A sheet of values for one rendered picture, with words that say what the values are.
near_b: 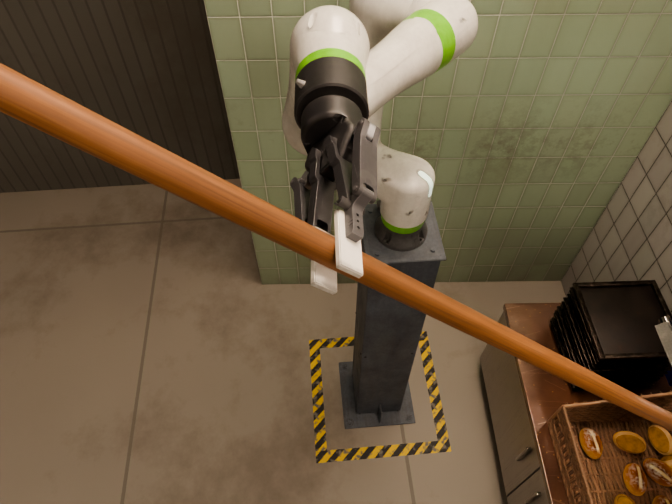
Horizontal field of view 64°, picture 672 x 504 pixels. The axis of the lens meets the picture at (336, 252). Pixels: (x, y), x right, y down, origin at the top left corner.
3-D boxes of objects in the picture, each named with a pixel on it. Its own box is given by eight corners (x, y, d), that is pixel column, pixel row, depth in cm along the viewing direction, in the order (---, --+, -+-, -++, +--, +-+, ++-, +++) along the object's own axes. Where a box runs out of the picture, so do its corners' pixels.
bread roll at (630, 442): (617, 428, 173) (613, 423, 178) (611, 447, 173) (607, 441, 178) (650, 440, 170) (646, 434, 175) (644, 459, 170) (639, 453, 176)
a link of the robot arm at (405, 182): (388, 188, 153) (393, 137, 138) (435, 213, 148) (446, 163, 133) (362, 216, 147) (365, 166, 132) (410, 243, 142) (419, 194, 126)
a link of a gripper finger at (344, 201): (347, 157, 63) (355, 149, 62) (363, 222, 55) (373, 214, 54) (321, 141, 60) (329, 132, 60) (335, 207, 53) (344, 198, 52)
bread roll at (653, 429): (658, 458, 171) (666, 459, 174) (677, 449, 168) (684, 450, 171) (640, 429, 178) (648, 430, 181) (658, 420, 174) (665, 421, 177)
